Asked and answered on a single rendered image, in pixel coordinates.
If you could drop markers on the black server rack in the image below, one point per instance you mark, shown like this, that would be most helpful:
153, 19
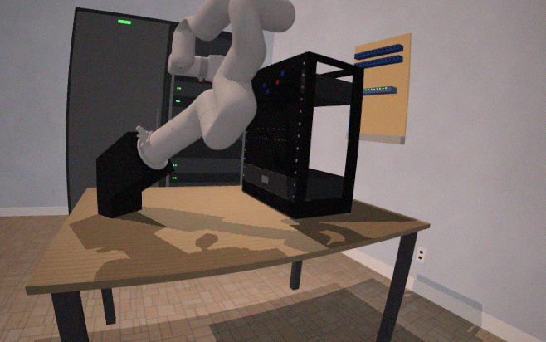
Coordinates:
276, 171

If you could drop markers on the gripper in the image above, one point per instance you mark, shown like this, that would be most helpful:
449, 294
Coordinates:
214, 62

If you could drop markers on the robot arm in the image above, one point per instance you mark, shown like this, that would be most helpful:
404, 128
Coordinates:
224, 120

